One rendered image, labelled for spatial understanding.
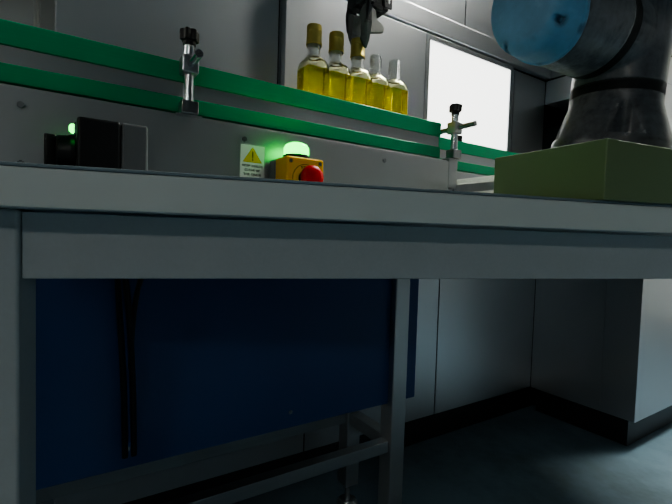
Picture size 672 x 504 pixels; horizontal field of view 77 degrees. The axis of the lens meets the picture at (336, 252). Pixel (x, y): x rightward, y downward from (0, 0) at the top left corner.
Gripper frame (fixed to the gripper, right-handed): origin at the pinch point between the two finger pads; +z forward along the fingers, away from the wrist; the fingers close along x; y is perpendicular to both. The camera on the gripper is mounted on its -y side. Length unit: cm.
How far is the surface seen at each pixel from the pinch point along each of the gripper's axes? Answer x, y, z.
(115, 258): -41, -54, 48
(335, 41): -1.1, -6.8, 1.6
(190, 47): -16.2, -41.9, 17.1
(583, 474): -20, 74, 115
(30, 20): 294, -84, -99
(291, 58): 12.0, -11.5, 2.2
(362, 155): -15.5, -8.4, 29.4
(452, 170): -15.2, 17.4, 29.6
